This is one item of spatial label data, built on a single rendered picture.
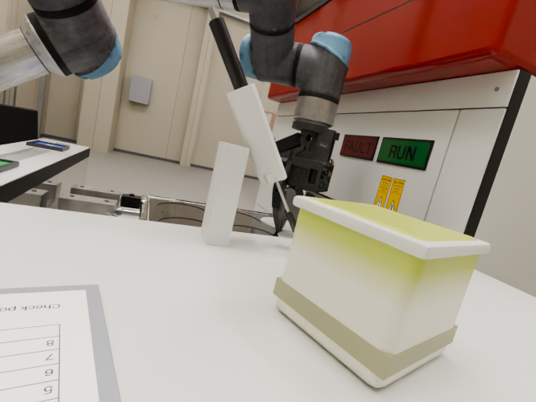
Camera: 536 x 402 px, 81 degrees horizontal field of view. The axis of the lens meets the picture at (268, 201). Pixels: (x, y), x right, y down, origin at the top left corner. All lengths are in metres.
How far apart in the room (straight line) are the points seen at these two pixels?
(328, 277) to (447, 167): 0.40
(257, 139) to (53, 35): 0.56
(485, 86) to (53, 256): 0.52
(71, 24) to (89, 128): 8.48
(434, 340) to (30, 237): 0.24
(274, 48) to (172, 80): 9.34
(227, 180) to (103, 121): 8.89
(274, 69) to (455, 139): 0.31
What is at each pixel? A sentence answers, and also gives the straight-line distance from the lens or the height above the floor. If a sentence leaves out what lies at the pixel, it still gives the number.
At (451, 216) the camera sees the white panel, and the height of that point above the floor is 1.02.
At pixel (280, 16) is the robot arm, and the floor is 1.25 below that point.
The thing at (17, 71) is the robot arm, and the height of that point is 1.08.
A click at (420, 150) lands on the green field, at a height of 1.11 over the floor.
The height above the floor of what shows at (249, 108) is 1.08.
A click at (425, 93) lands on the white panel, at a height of 1.20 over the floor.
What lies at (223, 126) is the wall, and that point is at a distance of 9.91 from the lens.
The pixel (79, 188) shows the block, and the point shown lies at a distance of 0.65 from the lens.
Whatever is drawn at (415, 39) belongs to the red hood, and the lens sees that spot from 0.60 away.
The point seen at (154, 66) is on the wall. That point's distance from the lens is 9.95.
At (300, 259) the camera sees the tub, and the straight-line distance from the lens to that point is 0.17.
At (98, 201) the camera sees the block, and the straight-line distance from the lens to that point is 0.58.
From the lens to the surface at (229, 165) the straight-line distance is 0.25.
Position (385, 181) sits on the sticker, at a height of 1.04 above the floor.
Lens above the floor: 1.05
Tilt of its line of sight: 9 degrees down
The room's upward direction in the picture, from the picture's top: 13 degrees clockwise
